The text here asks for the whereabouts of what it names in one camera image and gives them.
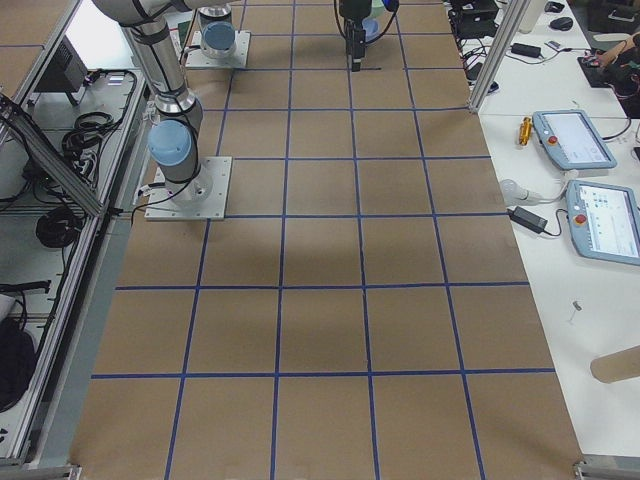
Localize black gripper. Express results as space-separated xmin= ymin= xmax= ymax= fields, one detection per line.
xmin=338 ymin=0 xmax=372 ymax=72

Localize blue ceramic bowl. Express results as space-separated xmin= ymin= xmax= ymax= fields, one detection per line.
xmin=362 ymin=18 xmax=382 ymax=44

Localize gold cylindrical tool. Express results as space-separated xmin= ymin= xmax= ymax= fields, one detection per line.
xmin=518 ymin=117 xmax=532 ymax=146

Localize white light bulb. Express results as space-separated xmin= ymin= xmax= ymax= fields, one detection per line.
xmin=499 ymin=179 xmax=542 ymax=205

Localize black power adapter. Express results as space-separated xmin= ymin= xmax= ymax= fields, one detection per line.
xmin=507 ymin=206 xmax=548 ymax=234

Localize brown paper table cover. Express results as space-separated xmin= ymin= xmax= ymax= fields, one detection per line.
xmin=70 ymin=1 xmax=580 ymax=479

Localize teach pendant far side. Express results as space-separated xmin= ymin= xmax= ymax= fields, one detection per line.
xmin=565 ymin=180 xmax=639 ymax=266

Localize cardboard tube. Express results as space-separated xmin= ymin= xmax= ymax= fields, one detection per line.
xmin=590 ymin=345 xmax=640 ymax=384

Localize aluminium frame post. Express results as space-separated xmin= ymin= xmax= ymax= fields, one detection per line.
xmin=468 ymin=0 xmax=530 ymax=113

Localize teach pendant near post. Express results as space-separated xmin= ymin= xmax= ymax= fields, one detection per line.
xmin=532 ymin=110 xmax=617 ymax=171

